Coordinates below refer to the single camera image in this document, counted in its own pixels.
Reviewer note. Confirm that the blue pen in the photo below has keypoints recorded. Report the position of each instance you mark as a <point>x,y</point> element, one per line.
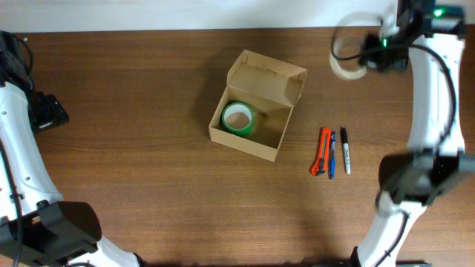
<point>332,154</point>

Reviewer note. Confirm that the black marker white barrel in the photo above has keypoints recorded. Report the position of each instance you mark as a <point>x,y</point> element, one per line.
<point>346,150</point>

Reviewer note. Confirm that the beige masking tape roll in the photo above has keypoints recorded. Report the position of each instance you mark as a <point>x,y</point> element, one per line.
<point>337,44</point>

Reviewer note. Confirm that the green tape roll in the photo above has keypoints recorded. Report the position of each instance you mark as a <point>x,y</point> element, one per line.
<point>238,119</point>

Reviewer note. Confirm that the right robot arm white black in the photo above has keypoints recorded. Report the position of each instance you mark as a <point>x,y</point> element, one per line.
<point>431,39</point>

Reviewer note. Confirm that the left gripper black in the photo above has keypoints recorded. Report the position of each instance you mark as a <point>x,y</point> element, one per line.
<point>53,113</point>

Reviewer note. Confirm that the orange utility knife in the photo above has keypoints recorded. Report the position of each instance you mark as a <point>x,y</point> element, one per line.
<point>322,157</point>

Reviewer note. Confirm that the brown cardboard box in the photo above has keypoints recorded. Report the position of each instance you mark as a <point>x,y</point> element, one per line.
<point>271,88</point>

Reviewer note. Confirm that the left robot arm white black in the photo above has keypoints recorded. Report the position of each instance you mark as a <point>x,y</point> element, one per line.
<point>39,227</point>

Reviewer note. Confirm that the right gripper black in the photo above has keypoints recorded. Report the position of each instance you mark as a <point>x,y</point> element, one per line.
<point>367,52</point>

